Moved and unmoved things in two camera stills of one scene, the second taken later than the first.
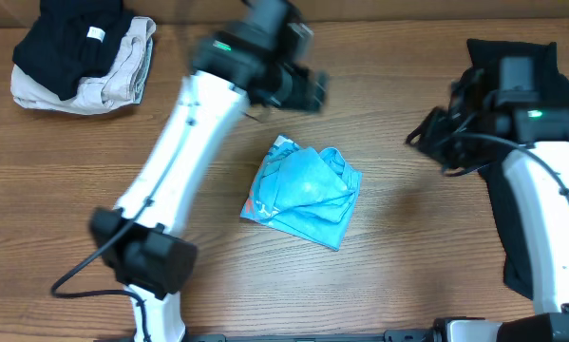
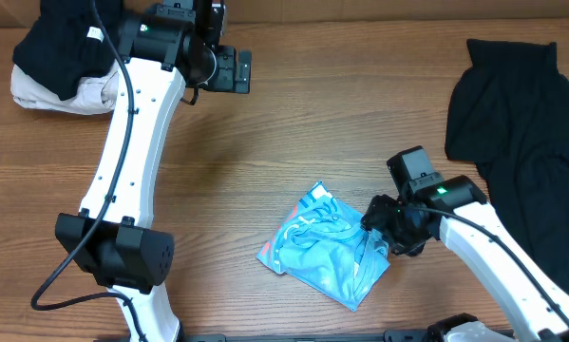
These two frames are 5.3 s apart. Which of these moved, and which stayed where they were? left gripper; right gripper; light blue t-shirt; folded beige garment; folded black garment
Moved: right gripper; light blue t-shirt; left gripper
Stayed: folded black garment; folded beige garment
